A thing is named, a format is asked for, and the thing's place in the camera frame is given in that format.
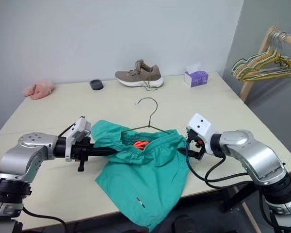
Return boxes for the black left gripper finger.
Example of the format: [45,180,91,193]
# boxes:
[94,146,117,153]
[95,150,116,157]

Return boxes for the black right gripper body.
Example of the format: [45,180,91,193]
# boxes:
[185,131,206,161]

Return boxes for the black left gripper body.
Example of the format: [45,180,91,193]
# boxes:
[71,136,96,172]

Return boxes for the green shorts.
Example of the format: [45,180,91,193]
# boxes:
[90,119,193,233]

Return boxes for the olive wire hanger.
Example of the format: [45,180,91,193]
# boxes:
[121,97,178,137]

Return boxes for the black table leg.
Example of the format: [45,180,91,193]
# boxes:
[222,186,253,214]

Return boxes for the black round dish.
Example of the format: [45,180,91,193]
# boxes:
[89,79,104,91]

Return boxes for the dark rounded shape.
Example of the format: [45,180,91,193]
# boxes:
[171,214,197,233]

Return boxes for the purple tissue box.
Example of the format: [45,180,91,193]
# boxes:
[184,62,210,88]

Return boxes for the pink plush cloth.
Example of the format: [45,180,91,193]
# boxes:
[23,80,56,100]

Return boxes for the wooden clothes rack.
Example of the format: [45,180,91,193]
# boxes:
[239,26,291,233]

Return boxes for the taupe sneaker with white sole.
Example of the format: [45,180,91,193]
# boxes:
[114,59,165,92]

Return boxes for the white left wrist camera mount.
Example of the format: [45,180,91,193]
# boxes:
[65,116,92,162]

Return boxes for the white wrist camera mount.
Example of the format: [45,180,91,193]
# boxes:
[65,116,92,162]
[186,113,222,156]

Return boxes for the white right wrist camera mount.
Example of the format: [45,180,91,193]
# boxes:
[186,113,222,156]

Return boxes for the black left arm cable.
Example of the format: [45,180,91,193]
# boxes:
[21,120,76,233]

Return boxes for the bunch of wire hangers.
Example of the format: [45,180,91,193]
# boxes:
[230,30,291,83]

